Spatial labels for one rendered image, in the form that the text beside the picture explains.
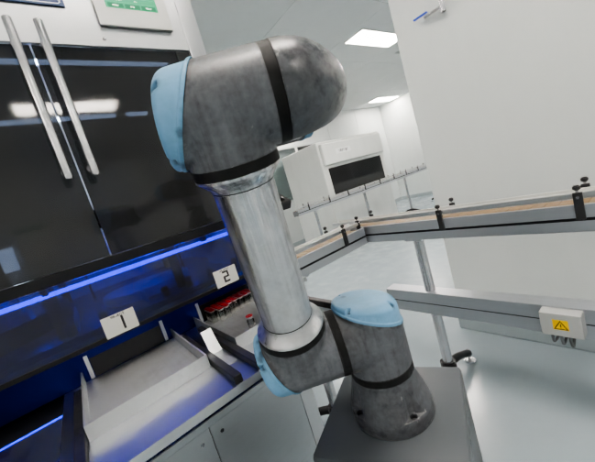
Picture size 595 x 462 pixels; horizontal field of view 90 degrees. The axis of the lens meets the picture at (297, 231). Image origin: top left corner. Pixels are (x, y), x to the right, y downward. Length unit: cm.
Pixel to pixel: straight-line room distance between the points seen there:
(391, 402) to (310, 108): 48
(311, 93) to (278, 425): 121
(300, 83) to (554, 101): 166
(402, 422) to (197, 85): 58
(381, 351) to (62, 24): 115
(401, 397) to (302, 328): 21
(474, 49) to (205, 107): 180
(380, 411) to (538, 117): 163
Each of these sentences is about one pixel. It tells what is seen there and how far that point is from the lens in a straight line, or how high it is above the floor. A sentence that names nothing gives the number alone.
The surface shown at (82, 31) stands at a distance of 119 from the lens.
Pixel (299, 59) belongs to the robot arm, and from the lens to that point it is 36.
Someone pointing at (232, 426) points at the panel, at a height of 53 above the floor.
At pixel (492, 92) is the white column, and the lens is 199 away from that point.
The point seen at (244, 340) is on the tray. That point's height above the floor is 90.
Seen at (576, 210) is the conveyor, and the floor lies 92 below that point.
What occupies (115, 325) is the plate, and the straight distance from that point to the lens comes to 103.
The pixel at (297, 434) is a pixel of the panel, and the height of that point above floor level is 32.
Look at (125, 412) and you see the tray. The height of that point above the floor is 90.
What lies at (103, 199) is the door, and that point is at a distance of 103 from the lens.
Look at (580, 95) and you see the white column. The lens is 191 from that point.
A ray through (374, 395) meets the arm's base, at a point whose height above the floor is 86.
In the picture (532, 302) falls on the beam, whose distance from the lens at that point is 154.
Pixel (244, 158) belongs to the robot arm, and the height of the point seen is 129.
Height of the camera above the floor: 124
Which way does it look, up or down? 7 degrees down
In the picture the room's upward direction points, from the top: 17 degrees counter-clockwise
